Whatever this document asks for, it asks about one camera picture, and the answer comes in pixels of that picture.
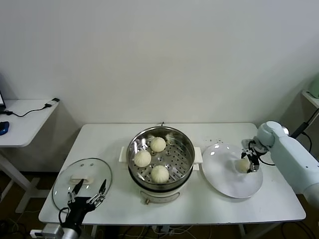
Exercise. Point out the pale green container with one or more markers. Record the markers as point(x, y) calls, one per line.
point(314, 88)

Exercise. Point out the white side table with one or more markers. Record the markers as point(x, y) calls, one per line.
point(27, 124)

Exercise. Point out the white power strip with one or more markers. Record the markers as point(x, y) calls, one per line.
point(163, 229)

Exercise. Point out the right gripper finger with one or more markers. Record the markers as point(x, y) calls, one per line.
point(243, 154)
point(253, 168)

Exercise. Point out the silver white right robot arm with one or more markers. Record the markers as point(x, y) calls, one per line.
point(294, 159)

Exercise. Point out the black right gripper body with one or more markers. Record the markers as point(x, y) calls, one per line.
point(254, 156)

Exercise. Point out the dark laptop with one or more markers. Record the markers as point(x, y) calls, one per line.
point(1, 99)

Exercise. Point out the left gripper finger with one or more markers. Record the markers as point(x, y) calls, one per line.
point(102, 187)
point(78, 187)

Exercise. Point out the white shelf board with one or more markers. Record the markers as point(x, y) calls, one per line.
point(311, 99)

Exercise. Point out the white steamed baozi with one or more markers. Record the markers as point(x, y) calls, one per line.
point(142, 158)
point(242, 165)
point(160, 174)
point(158, 145)

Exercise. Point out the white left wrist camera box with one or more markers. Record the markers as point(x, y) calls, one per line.
point(36, 233)

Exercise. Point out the cream electric cooker base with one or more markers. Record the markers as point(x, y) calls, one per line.
point(159, 195)

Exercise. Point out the grey USB adapter dongle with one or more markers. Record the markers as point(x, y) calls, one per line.
point(55, 100)

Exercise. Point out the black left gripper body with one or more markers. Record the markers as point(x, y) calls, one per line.
point(78, 207)

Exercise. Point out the blue computer mouse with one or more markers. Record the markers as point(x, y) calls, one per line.
point(3, 127)

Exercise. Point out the white round plate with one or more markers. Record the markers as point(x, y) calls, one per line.
point(219, 169)

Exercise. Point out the perforated steel steamer basket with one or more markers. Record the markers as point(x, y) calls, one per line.
point(179, 159)

